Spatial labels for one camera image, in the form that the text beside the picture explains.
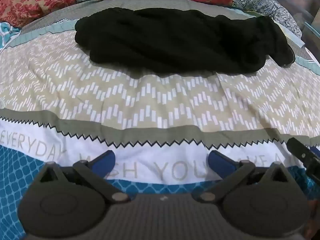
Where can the zigzag patterned bed sheet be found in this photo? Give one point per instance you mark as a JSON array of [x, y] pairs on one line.
[[125, 100]]

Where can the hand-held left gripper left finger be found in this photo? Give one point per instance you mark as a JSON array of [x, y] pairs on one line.
[[105, 160]]

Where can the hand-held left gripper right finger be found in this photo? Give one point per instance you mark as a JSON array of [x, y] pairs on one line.
[[220, 161]]

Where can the black pants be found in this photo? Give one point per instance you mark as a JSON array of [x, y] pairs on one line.
[[175, 40]]

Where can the teal white striped cloth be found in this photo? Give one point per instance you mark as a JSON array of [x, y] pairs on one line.
[[8, 33]]

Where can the teal-rimmed clear storage box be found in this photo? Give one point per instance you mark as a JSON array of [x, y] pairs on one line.
[[312, 33]]

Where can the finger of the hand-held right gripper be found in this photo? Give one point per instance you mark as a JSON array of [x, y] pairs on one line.
[[306, 155]]

